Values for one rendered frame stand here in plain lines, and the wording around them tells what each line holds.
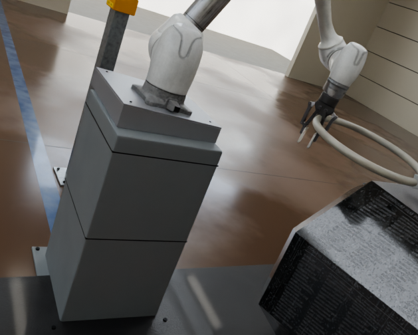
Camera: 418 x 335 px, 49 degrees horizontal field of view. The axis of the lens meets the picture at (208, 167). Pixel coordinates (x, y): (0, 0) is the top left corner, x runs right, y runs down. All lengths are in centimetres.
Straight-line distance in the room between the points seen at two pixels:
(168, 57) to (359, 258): 92
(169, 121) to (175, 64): 19
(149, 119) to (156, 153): 11
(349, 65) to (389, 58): 823
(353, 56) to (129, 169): 93
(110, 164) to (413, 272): 101
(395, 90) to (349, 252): 823
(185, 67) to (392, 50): 865
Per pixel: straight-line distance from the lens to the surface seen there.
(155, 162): 154
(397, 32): 1015
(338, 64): 186
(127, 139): 147
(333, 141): 172
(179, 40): 158
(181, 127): 159
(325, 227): 173
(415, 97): 947
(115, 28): 248
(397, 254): 165
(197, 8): 180
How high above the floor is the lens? 134
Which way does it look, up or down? 22 degrees down
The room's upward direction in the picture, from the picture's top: 22 degrees clockwise
